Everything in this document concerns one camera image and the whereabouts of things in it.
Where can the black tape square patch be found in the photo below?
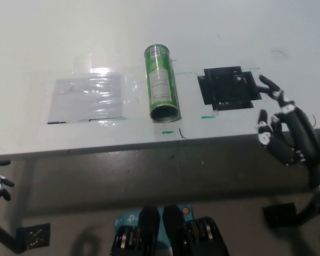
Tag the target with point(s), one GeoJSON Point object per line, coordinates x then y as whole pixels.
{"type": "Point", "coordinates": [229, 88]}

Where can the black floor tape patch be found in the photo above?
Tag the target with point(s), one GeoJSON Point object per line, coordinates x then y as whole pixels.
{"type": "Point", "coordinates": [280, 215]}
{"type": "Point", "coordinates": [34, 236]}

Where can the clear plastic film sheet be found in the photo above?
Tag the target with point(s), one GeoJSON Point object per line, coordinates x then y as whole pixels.
{"type": "Point", "coordinates": [130, 88]}

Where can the teal tape strip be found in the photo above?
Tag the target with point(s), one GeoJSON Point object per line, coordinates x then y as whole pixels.
{"type": "Point", "coordinates": [167, 132]}
{"type": "Point", "coordinates": [208, 116]}

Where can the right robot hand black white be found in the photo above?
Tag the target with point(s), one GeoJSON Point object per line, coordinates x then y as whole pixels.
{"type": "Point", "coordinates": [300, 128]}

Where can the teal router box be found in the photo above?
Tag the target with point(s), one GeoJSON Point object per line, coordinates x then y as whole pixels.
{"type": "Point", "coordinates": [128, 219]}

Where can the green chips can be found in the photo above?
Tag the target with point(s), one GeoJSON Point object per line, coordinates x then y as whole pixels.
{"type": "Point", "coordinates": [160, 80]}

